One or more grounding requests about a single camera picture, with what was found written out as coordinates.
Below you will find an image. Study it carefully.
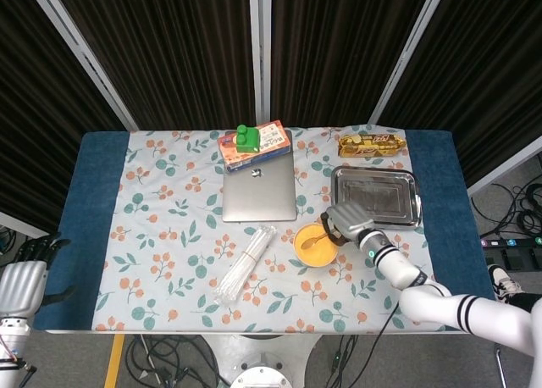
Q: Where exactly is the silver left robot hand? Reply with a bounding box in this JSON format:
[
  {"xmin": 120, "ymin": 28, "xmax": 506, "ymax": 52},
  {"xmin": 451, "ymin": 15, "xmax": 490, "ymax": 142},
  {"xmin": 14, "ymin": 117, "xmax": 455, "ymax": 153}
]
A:
[{"xmin": 0, "ymin": 230, "xmax": 75, "ymax": 321}]

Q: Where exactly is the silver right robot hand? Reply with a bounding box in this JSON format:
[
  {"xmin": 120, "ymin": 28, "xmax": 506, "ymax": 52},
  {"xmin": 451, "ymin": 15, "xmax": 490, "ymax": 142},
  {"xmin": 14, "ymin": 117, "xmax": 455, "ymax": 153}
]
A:
[{"xmin": 320, "ymin": 201, "xmax": 378, "ymax": 247}]

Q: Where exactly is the rectangular stainless steel tray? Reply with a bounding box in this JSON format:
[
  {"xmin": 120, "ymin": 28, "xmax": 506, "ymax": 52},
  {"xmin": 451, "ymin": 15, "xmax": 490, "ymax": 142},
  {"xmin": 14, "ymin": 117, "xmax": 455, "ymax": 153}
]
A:
[{"xmin": 329, "ymin": 164, "xmax": 423, "ymax": 230}]

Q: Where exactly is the beige round bowl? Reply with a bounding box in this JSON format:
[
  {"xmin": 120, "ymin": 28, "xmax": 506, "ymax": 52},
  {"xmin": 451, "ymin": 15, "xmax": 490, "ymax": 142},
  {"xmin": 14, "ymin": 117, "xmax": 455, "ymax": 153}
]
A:
[{"xmin": 293, "ymin": 223, "xmax": 340, "ymax": 269}]

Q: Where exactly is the gold snack packet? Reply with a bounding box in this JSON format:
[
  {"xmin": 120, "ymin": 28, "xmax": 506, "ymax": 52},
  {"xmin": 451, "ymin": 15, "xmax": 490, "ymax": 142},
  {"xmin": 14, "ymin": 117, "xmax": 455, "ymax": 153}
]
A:
[{"xmin": 337, "ymin": 132, "xmax": 408, "ymax": 159}]

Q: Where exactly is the blue table cover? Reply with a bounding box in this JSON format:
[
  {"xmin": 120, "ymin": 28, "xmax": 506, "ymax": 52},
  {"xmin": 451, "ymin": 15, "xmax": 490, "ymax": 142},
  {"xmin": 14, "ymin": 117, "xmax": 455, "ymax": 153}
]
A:
[{"xmin": 32, "ymin": 129, "xmax": 496, "ymax": 333}]

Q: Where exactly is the grey closed laptop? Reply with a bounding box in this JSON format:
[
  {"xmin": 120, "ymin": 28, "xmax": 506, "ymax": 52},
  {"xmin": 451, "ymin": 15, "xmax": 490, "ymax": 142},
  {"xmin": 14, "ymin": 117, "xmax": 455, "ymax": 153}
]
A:
[{"xmin": 222, "ymin": 128, "xmax": 298, "ymax": 224}]

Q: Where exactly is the orange and blue carton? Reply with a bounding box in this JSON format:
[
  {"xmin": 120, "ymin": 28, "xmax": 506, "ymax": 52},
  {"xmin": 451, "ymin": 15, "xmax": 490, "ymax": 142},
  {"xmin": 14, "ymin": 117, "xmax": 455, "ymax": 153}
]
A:
[{"xmin": 217, "ymin": 119, "xmax": 292, "ymax": 175}]

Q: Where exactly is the bundle of clear wrapped straws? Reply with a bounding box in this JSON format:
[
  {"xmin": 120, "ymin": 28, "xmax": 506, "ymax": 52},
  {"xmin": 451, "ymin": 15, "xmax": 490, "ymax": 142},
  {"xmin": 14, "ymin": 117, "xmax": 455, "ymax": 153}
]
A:
[{"xmin": 213, "ymin": 225, "xmax": 279, "ymax": 308}]

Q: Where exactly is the green toy building block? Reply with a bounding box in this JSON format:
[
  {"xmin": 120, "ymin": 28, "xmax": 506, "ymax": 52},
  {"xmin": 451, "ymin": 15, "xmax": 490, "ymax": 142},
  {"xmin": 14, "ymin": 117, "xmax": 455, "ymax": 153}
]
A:
[{"xmin": 235, "ymin": 124, "xmax": 261, "ymax": 153}]

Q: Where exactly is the floral printed tablecloth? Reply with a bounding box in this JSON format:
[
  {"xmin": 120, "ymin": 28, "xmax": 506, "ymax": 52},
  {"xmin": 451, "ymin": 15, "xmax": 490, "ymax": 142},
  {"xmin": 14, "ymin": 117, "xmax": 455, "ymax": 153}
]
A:
[{"xmin": 93, "ymin": 125, "xmax": 440, "ymax": 334}]

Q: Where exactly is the white and black sneaker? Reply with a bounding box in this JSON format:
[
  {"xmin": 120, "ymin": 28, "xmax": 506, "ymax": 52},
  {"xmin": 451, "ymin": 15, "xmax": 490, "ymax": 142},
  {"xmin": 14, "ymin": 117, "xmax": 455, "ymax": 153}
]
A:
[{"xmin": 487, "ymin": 263, "xmax": 523, "ymax": 301}]

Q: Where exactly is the black fabric partition screen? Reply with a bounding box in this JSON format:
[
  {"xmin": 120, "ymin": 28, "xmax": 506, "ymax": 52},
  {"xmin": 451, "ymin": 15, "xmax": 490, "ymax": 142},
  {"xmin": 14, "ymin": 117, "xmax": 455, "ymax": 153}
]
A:
[
  {"xmin": 264, "ymin": 0, "xmax": 431, "ymax": 126},
  {"xmin": 372, "ymin": 0, "xmax": 542, "ymax": 194},
  {"xmin": 37, "ymin": 0, "xmax": 266, "ymax": 131},
  {"xmin": 0, "ymin": 0, "xmax": 136, "ymax": 236}
]

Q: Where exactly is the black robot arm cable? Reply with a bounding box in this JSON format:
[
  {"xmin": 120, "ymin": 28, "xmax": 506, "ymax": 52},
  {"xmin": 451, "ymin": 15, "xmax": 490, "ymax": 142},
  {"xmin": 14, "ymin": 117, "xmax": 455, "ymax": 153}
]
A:
[{"xmin": 362, "ymin": 302, "xmax": 401, "ymax": 388}]

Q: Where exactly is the black floor cable tangle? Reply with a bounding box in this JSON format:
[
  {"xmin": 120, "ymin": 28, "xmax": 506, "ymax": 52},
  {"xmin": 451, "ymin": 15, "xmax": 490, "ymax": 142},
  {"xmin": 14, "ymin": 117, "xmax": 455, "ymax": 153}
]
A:
[
  {"xmin": 469, "ymin": 183, "xmax": 542, "ymax": 239},
  {"xmin": 125, "ymin": 333, "xmax": 224, "ymax": 388}
]

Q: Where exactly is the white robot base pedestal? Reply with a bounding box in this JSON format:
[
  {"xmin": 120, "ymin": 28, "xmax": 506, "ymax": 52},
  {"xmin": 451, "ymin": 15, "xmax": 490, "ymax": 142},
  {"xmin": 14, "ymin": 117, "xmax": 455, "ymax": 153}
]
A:
[{"xmin": 198, "ymin": 332, "xmax": 323, "ymax": 388}]

